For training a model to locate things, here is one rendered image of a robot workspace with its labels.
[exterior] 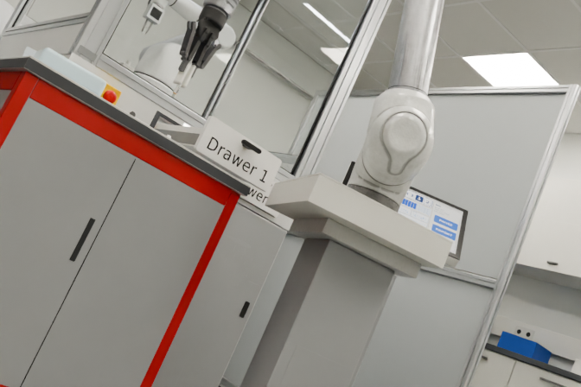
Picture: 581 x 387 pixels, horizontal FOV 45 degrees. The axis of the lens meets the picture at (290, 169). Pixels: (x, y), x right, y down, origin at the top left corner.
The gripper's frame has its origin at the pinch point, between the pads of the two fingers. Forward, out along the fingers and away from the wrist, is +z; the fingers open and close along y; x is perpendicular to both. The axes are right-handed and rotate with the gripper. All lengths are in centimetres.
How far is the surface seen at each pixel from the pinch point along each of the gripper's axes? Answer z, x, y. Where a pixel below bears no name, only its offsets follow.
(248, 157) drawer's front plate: 11.1, -8.9, 27.7
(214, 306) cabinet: 55, 17, 70
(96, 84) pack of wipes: 20.6, -19.1, -34.7
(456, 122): -85, 32, 202
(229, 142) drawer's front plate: 10.4, -7.2, 19.8
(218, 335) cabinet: 64, 15, 76
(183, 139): 14.1, 6.2, 15.1
